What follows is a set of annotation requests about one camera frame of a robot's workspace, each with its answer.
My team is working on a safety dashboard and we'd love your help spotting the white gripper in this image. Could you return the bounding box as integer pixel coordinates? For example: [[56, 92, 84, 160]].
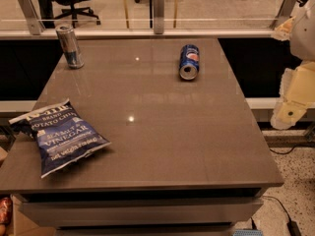
[[270, 18, 315, 130]]

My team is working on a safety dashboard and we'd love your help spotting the red snack bag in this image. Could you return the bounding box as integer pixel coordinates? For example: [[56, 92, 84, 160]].
[[0, 197, 13, 224]]

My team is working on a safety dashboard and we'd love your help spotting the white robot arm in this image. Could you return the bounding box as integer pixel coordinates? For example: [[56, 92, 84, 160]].
[[271, 0, 315, 130]]

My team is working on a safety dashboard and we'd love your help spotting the cardboard box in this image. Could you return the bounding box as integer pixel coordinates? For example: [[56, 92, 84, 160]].
[[6, 196, 55, 236]]

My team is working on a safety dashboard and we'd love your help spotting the metal railing post right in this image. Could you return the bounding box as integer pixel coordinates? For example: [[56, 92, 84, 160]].
[[270, 0, 297, 30]]

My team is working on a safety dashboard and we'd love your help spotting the black floor cable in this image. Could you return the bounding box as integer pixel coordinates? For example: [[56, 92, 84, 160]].
[[251, 143, 315, 236]]

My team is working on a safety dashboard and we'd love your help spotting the silver blue energy drink can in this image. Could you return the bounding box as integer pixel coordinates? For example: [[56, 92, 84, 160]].
[[56, 24, 84, 69]]

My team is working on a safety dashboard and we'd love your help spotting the black office chair left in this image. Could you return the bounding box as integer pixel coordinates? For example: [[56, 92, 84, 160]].
[[34, 0, 101, 30]]

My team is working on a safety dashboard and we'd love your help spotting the blue pepsi can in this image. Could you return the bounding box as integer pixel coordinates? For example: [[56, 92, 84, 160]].
[[179, 44, 200, 80]]

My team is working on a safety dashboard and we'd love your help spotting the metal railing post left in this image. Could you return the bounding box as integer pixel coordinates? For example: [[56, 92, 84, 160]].
[[18, 0, 43, 35]]

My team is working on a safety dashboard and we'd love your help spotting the blue potato chip bag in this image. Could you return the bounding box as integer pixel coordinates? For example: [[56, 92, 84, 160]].
[[9, 99, 110, 178]]

